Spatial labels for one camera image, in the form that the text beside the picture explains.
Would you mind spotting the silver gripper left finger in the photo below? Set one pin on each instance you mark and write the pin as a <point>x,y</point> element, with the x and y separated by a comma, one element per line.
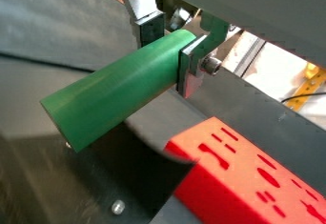
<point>147,20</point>

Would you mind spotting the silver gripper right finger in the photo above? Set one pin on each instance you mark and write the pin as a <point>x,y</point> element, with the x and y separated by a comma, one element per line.
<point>197,60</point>

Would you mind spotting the yellow metal frame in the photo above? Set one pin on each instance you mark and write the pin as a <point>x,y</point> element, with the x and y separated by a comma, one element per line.
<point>314,80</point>

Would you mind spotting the black curved cradle stand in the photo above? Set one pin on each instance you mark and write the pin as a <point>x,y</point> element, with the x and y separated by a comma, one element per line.
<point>118,182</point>

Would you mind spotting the green cylinder peg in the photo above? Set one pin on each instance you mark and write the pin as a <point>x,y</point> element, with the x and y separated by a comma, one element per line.
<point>93,105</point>

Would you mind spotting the red shape sorter box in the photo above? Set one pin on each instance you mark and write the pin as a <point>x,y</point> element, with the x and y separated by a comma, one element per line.
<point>237,185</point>

